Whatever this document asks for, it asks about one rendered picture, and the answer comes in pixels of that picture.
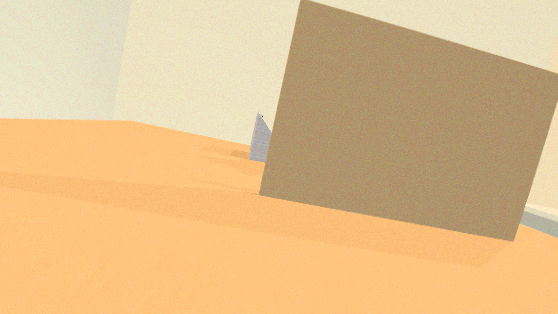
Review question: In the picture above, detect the tan flat rectangular board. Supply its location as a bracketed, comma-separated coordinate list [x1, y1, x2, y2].
[259, 0, 558, 242]

